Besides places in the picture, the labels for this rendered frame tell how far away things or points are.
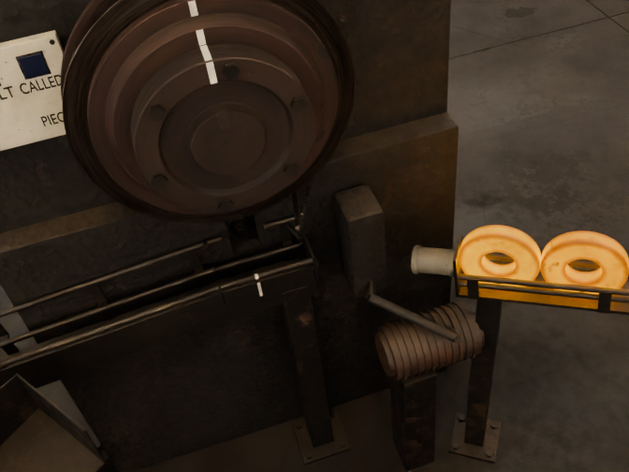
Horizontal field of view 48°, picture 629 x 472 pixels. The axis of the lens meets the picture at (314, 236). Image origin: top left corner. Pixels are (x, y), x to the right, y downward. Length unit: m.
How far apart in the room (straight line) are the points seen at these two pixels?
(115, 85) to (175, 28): 0.12
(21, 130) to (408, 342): 0.86
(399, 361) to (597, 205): 1.31
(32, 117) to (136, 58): 0.30
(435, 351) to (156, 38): 0.87
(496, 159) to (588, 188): 0.35
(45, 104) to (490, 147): 1.93
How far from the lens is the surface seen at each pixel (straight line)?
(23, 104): 1.29
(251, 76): 1.05
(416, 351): 1.54
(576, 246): 1.38
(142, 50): 1.07
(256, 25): 1.08
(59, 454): 1.45
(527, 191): 2.67
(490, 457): 1.99
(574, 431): 2.08
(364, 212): 1.41
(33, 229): 1.46
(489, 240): 1.40
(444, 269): 1.46
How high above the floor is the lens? 1.76
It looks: 45 degrees down
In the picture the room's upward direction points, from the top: 8 degrees counter-clockwise
